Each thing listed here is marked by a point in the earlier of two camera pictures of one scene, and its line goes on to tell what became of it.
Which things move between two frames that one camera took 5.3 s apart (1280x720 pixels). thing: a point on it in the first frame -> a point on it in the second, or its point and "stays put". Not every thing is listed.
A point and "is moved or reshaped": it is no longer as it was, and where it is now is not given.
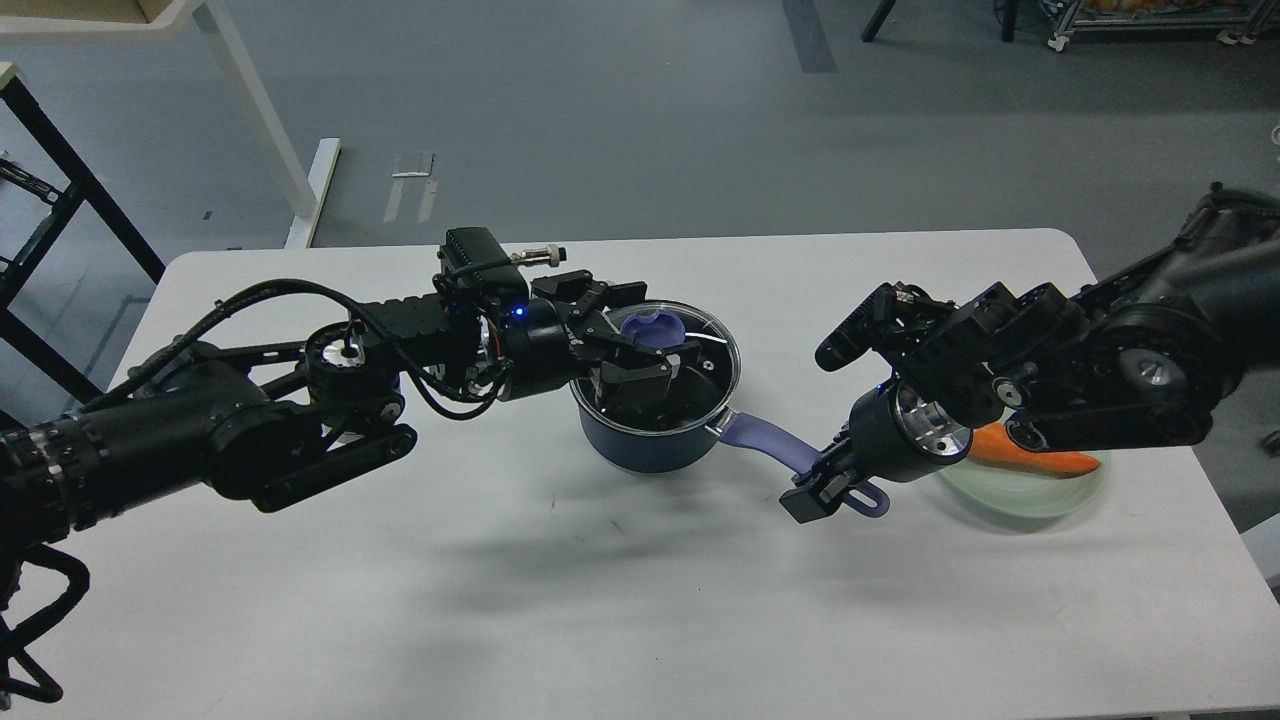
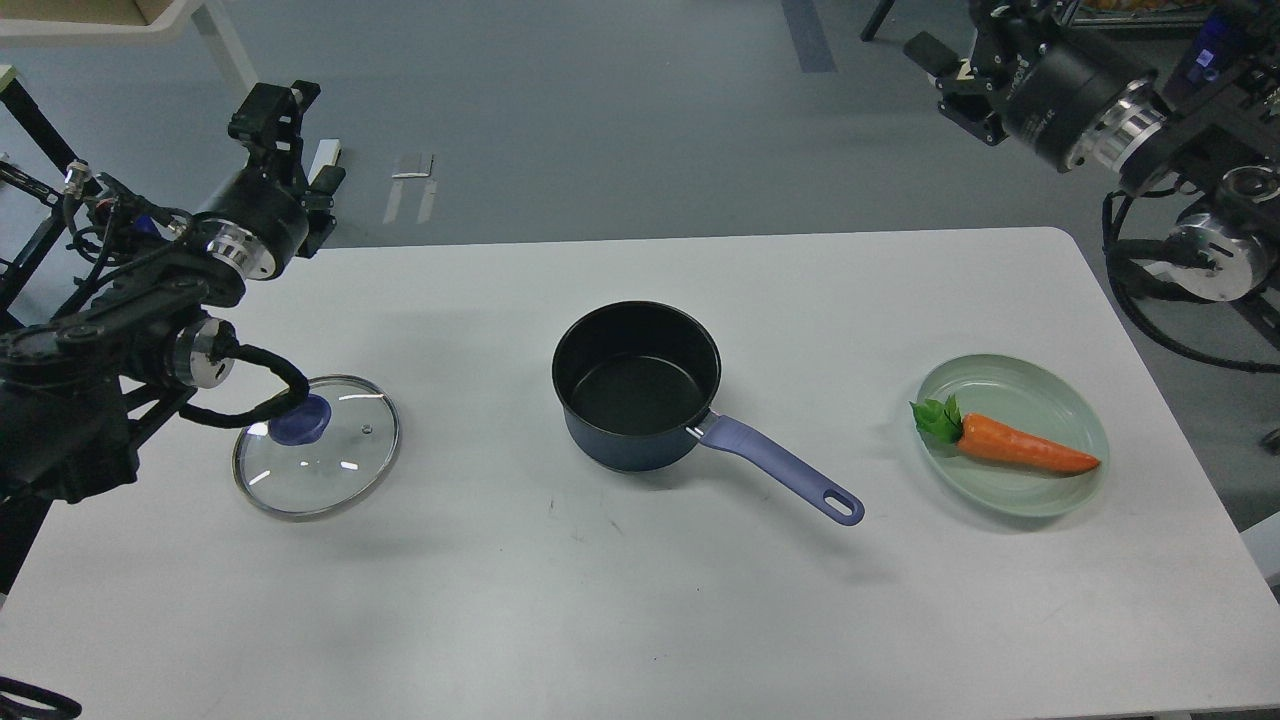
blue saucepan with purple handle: [651, 453] is moved or reshaped
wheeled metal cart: [1237, 22] stays put
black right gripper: [891, 433] -> [1079, 103]
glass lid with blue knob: [690, 395] is moved or reshaped
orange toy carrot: [991, 443] stays put
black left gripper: [545, 350] -> [261, 225]
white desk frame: [209, 15] stays put
